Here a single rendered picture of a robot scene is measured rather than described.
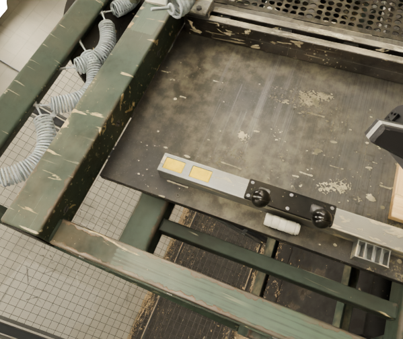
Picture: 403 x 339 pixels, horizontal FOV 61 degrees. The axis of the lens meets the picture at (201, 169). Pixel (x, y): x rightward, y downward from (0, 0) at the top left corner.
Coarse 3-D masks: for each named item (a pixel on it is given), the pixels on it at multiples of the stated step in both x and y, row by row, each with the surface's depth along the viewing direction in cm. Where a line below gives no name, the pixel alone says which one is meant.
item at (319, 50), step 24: (192, 24) 104; (216, 24) 101; (240, 24) 98; (264, 24) 99; (288, 24) 97; (264, 48) 102; (288, 48) 98; (312, 48) 95; (336, 48) 92; (360, 48) 92; (384, 48) 91; (360, 72) 96; (384, 72) 93
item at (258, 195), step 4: (260, 188) 77; (264, 188) 77; (256, 192) 66; (260, 192) 66; (264, 192) 66; (268, 192) 76; (252, 196) 67; (256, 196) 66; (260, 196) 66; (264, 196) 66; (268, 196) 66; (252, 200) 67; (256, 200) 66; (260, 200) 66; (264, 200) 66; (268, 200) 66; (256, 204) 66; (260, 204) 66; (264, 204) 66
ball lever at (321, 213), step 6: (312, 204) 75; (312, 210) 74; (318, 210) 64; (324, 210) 64; (312, 216) 65; (318, 216) 63; (324, 216) 63; (330, 216) 63; (312, 222) 65; (318, 222) 63; (324, 222) 63; (330, 222) 63; (324, 228) 64
